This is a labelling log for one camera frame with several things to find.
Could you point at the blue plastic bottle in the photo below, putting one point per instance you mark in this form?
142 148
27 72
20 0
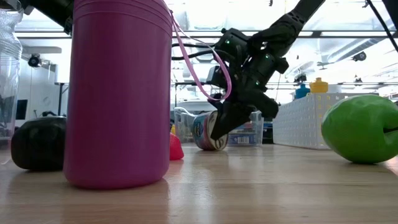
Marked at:
302 91

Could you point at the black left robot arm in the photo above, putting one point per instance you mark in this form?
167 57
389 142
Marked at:
53 9

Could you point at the white perforated bin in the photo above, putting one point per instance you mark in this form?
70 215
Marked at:
298 124

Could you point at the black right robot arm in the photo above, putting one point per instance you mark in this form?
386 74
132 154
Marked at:
286 28

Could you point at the red cherry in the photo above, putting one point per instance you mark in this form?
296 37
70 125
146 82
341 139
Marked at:
175 149

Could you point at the black plum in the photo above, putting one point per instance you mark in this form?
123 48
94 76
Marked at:
37 143

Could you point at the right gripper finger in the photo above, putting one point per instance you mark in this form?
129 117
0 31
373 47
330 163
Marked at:
230 119
264 107

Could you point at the black metal rack frame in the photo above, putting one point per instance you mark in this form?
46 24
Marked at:
186 83

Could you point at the yellow plastic bottle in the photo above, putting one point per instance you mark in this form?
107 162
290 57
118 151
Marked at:
318 85

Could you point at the purple plastic water bottle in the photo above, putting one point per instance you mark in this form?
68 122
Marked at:
118 93

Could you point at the black monitor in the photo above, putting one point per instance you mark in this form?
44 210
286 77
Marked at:
21 109

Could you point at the clear plastic bin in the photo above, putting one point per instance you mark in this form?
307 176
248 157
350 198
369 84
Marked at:
183 124

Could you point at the green apple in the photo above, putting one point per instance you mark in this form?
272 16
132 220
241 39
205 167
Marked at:
360 130

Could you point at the black ceiling camera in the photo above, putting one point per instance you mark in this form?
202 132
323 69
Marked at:
34 60
359 56
300 77

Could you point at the clear bottle black lid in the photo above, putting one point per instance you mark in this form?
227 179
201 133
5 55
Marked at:
9 93

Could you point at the tuna can gold lid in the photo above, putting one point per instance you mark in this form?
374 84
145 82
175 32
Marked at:
202 130

